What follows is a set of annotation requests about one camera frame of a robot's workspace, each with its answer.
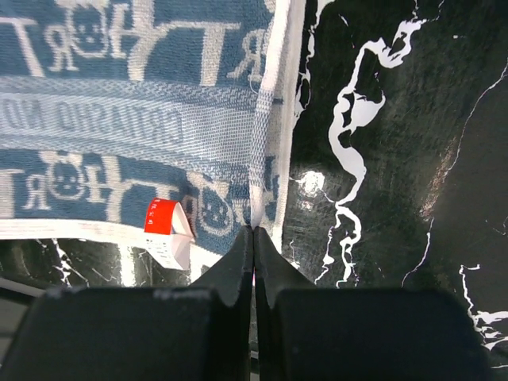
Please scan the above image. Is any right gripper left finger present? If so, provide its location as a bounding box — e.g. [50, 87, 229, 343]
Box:
[1, 227, 253, 380]

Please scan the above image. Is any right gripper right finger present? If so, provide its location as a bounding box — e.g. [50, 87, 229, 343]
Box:
[253, 228, 492, 380]

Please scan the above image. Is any grey blue patterned towel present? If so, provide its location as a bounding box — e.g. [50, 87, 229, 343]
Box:
[0, 0, 306, 259]

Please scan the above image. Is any red white towel tag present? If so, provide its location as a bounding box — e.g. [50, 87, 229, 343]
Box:
[144, 198, 194, 271]

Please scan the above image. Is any black marble pattern mat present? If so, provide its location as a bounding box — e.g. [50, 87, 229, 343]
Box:
[1, 1, 507, 380]

